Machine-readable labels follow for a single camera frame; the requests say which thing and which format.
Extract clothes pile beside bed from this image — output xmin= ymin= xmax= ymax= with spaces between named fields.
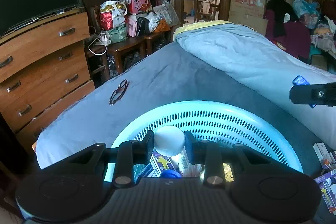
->
xmin=265 ymin=0 xmax=335 ymax=60

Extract light blue folded duvet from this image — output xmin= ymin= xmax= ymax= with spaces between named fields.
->
xmin=174 ymin=20 xmax=335 ymax=148

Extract purple yellow-arrow cream box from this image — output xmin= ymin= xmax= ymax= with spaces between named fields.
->
xmin=150 ymin=150 xmax=182 ymax=178

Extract black-framed eyeglasses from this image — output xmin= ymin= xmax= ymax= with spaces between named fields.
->
xmin=109 ymin=79 xmax=129 ymax=106

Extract white power strip with cable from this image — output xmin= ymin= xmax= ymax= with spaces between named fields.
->
xmin=88 ymin=32 xmax=111 ymax=56

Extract white plastic bottle cap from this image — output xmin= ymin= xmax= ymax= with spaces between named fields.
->
xmin=154 ymin=126 xmax=185 ymax=157

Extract wooden chest of drawers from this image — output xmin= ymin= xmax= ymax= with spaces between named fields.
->
xmin=1 ymin=8 xmax=95 ymax=153

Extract pile of bags and clothes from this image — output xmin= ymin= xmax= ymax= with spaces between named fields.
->
xmin=98 ymin=0 xmax=179 ymax=44

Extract white medicine box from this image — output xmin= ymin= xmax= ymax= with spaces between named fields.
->
xmin=313 ymin=143 xmax=335 ymax=170

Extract light blue perforated basket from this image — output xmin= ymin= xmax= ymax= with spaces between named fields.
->
xmin=112 ymin=101 xmax=303 ymax=172

